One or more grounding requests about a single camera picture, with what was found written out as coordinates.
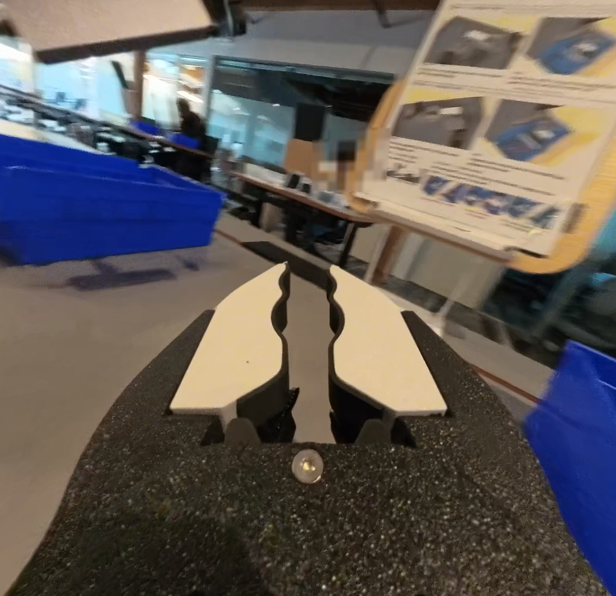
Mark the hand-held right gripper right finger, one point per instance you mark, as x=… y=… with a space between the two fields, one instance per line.
x=385 y=355

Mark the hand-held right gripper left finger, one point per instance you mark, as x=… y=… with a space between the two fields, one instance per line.
x=231 y=355

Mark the blue plastic bin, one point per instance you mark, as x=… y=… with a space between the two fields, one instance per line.
x=577 y=437
x=48 y=151
x=96 y=221

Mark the wooden office table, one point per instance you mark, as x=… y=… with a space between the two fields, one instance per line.
x=288 y=192

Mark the instruction sheet on stand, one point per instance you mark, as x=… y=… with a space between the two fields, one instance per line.
x=544 y=264

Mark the long office table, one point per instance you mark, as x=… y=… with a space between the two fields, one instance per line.
x=187 y=149

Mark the wooden display stand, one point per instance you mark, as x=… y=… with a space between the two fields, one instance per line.
x=301 y=156

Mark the small blue bin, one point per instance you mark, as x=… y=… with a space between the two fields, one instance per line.
x=144 y=127
x=185 y=141

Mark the black display board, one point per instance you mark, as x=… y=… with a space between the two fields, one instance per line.
x=309 y=122

